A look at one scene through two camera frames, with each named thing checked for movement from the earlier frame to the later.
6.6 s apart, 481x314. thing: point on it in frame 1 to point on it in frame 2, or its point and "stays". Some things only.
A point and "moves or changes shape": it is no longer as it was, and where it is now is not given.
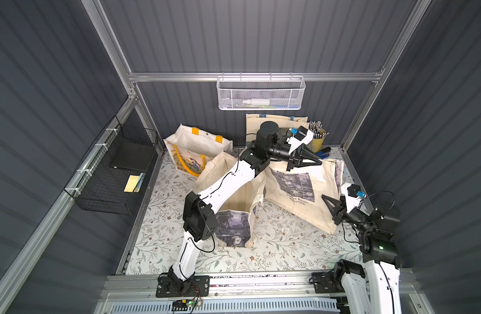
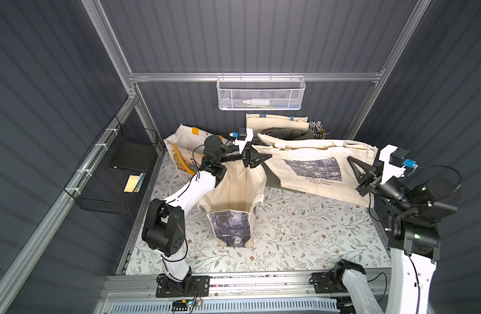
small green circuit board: [182, 305] stays
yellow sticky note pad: [131, 183] stays
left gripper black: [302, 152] to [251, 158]
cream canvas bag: [236, 215] stays
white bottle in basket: [257, 102] stays
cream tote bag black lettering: [284, 122] stays
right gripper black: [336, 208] to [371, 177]
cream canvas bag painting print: [298, 191] moves or changes shape
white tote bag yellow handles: [191, 149] stays
